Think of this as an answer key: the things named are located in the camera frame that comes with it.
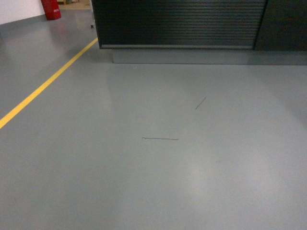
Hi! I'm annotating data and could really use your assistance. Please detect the black checkout counter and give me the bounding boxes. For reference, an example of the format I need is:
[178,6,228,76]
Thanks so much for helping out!
[92,0,307,65]

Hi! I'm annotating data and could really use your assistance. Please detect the red fire extinguisher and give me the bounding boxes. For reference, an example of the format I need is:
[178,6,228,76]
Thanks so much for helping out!
[41,0,61,20]

